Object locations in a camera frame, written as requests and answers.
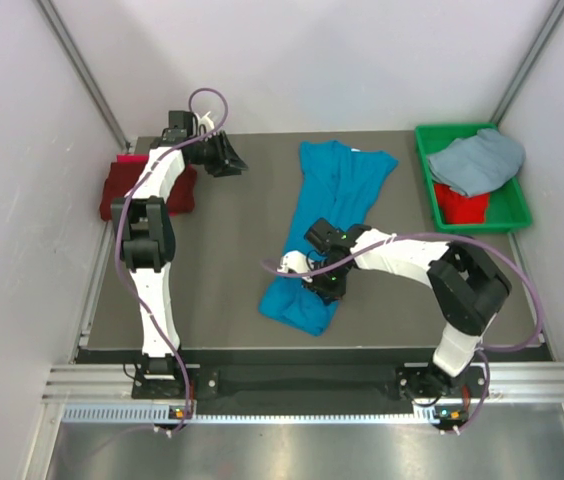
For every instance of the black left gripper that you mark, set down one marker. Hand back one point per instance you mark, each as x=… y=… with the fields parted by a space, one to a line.
x=224 y=151

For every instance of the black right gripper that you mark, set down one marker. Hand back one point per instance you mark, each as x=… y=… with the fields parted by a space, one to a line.
x=325 y=292

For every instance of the blue t shirt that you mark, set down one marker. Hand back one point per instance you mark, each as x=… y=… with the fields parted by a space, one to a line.
x=340 y=184

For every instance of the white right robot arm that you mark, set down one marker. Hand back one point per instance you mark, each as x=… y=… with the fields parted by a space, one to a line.
x=468 y=286

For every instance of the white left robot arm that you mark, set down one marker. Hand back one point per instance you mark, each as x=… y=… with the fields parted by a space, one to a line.
x=145 y=243

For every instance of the dark red folded t shirt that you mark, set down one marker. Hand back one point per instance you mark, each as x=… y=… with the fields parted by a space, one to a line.
x=123 y=176

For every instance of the pink folded t shirt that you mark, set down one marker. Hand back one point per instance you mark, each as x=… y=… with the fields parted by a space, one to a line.
x=132 y=158

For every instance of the red t shirt in bin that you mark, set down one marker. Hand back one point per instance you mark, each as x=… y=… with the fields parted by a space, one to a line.
x=459 y=209

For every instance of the grey t shirt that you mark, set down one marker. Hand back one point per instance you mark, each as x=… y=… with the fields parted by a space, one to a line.
x=477 y=165

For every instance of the green plastic bin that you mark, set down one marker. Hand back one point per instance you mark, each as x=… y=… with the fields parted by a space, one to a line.
x=507 y=209

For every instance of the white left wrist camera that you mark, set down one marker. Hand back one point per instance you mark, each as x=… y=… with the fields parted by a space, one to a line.
x=204 y=124

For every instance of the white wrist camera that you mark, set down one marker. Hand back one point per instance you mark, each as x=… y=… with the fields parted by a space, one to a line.
x=204 y=124
x=297 y=264

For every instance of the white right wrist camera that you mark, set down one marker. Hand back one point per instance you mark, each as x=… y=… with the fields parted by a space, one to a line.
x=297 y=264

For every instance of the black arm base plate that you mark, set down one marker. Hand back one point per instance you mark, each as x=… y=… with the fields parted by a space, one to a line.
x=395 y=382

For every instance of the left aluminium corner post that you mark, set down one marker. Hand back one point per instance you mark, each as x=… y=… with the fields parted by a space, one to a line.
x=61 y=33

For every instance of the aluminium corner post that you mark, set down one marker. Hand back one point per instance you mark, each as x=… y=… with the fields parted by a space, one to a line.
x=548 y=28
x=61 y=33

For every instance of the aluminium front rail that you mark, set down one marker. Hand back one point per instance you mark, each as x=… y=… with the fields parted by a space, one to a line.
x=103 y=394

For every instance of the right aluminium corner post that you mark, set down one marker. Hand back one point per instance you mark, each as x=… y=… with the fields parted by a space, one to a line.
x=548 y=28

